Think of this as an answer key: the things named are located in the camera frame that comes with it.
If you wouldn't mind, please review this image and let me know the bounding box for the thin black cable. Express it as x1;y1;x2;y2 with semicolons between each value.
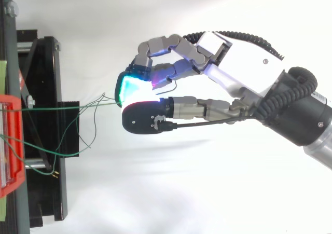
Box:
155;115;257;132

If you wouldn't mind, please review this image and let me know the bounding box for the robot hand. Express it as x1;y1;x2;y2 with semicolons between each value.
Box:
115;31;286;136

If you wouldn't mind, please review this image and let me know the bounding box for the black coiled cable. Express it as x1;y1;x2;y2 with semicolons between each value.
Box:
182;31;319;127

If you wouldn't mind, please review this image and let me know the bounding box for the red bin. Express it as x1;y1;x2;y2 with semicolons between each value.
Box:
0;94;26;199

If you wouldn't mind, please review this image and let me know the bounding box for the black stand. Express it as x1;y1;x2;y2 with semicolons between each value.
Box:
0;0;80;234

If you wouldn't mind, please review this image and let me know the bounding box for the green cable bundle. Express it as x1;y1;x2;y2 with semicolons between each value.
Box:
0;92;115;179

